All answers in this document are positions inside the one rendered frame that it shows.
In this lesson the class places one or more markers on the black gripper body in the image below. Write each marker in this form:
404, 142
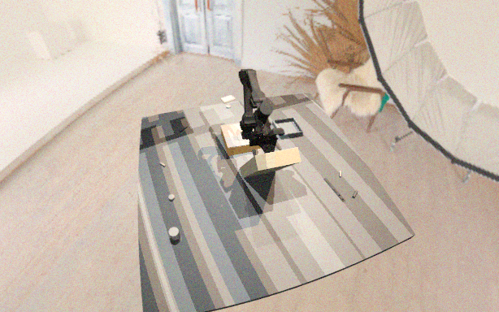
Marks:
270, 133

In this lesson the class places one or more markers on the small grey cylinder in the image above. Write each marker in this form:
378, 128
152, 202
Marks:
174, 233

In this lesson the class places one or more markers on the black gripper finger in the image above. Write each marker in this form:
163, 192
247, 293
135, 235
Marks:
264, 146
271, 143

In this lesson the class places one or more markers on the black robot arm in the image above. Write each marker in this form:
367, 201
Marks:
254, 98

